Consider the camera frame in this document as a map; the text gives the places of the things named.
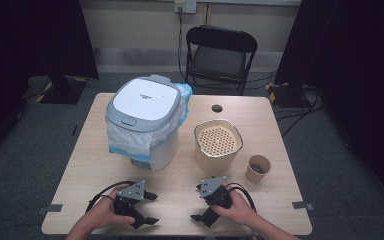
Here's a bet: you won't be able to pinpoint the grey tape strip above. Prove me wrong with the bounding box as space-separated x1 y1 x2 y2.
36 203 64 216
291 200 315 212

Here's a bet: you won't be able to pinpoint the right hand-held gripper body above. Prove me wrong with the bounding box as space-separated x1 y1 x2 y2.
198 176 233 209

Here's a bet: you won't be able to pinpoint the white trash bin grey lid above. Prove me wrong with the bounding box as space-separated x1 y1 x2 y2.
105 74 185 172

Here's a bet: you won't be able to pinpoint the black folding chair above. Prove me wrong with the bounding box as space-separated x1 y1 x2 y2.
185 24 258 96

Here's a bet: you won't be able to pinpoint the brown paper cup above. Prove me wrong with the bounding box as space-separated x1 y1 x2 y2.
245 154 272 184

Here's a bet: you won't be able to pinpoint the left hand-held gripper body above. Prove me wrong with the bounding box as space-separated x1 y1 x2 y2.
114 180 147 218

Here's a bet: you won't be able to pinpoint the black stand base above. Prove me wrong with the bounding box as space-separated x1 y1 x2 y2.
39 74 89 105
265 81 311 109

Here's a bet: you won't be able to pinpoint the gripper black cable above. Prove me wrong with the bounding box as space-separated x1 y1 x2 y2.
225 182 258 213
85 180 137 214

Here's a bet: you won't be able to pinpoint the beige strainer bucket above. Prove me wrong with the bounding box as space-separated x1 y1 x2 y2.
193 118 244 176

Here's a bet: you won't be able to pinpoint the person's left hand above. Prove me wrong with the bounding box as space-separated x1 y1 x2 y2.
91 184 136 231

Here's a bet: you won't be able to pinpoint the person's right hand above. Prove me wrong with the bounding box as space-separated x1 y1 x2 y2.
212 182 258 226

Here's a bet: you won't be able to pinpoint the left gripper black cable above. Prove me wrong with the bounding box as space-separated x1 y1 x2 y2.
85 180 137 214

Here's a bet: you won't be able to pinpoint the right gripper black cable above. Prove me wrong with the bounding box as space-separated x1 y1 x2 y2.
225 182 258 213

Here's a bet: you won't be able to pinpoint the black wall socket cable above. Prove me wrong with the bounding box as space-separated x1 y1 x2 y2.
177 7 189 83

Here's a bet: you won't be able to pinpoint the white wall socket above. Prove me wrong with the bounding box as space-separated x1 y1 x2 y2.
174 0 198 14

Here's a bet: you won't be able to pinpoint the black curtain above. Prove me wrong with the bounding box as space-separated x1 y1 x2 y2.
0 0 100 168
274 0 384 211

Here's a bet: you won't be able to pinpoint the white blue plastic bin liner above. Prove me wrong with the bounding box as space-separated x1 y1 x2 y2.
107 82 193 164

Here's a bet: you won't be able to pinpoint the black floor cables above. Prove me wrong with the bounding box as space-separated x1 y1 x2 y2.
246 69 325 138

